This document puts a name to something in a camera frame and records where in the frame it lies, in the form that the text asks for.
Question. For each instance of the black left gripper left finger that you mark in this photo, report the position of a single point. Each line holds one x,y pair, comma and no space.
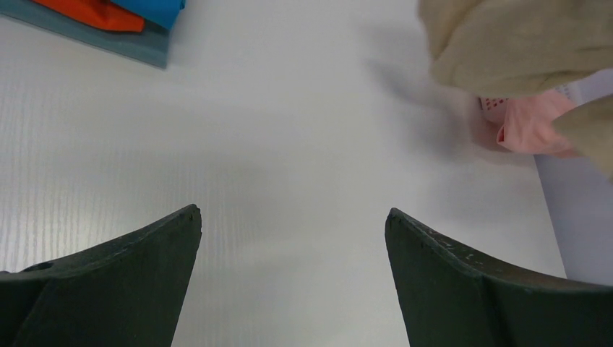
128,291

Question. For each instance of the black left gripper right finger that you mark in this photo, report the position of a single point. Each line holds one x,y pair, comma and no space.
451,294

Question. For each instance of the beige t-shirt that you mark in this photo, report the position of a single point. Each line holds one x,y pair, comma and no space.
515,49

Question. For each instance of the pink t-shirt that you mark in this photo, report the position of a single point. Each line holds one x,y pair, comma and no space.
525,125

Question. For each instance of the grey folded t-shirt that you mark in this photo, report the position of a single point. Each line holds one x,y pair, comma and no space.
151,46

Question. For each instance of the orange folded t-shirt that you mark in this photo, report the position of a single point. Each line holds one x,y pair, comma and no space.
100,14

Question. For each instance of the blue folded t-shirt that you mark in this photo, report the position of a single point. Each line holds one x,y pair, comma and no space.
161,12

